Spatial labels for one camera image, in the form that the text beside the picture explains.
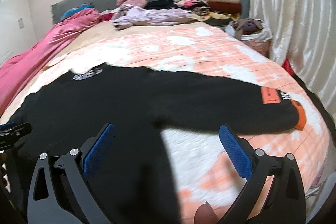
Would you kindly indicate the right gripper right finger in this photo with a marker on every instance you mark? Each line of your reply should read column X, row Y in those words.
column 285, row 202

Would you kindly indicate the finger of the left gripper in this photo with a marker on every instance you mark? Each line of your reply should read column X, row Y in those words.
column 11, row 133

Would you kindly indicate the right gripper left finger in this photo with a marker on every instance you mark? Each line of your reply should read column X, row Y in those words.
column 78, row 165

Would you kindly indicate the black sweater orange cuffs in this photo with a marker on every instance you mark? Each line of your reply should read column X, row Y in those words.
column 133, row 181

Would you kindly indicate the right hand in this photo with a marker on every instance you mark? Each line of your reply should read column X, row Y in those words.
column 205, row 214

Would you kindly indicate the pink satin duvet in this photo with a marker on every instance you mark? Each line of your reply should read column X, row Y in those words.
column 20, row 69

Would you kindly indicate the peach white plush blanket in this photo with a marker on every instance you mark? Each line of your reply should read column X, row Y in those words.
column 202, row 170

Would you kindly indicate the white wardrobe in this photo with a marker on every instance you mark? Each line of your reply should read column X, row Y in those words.
column 17, row 30

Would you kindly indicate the blue garment by headboard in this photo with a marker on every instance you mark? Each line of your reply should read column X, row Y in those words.
column 72, row 11

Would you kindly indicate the red garment on bed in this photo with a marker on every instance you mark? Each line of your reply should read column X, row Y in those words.
column 106, row 16

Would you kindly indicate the lilac crumpled garment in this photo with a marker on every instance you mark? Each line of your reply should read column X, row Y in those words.
column 128, row 15

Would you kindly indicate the white satin curtain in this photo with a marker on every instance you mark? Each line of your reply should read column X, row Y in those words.
column 304, row 34

